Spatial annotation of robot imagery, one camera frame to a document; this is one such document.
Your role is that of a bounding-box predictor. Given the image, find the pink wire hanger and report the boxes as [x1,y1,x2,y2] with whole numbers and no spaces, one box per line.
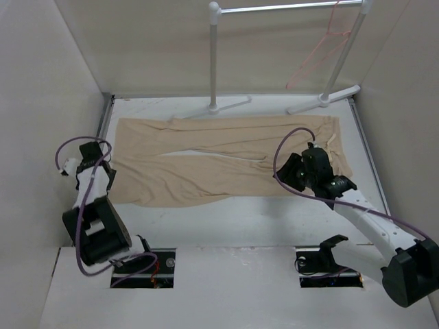
[285,1,352,90]

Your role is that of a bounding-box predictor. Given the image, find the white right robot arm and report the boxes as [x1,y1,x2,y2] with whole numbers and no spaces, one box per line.
[274,145,438,308]

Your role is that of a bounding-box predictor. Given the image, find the beige trousers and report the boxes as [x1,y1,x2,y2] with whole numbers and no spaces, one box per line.
[110,115,353,208]

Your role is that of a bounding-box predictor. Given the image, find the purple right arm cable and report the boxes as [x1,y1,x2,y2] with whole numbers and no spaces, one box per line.
[272,127,429,241]

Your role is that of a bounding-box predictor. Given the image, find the white clothes rack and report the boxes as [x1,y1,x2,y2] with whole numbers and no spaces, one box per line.
[185,0,374,119]

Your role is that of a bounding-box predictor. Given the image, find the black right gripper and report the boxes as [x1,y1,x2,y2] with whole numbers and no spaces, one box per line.
[272,153,317,193]

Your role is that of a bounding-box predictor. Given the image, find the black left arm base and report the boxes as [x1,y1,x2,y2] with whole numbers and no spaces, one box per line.
[110,235,176,289]

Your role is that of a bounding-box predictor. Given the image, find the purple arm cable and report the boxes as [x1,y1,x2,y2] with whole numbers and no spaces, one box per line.
[272,127,429,241]
[55,135,159,285]

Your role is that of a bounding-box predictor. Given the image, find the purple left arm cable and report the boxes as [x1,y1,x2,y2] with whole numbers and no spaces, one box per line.
[55,135,159,285]

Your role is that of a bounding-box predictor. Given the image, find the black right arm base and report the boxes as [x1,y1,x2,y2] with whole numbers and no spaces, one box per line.
[294,234,364,289]

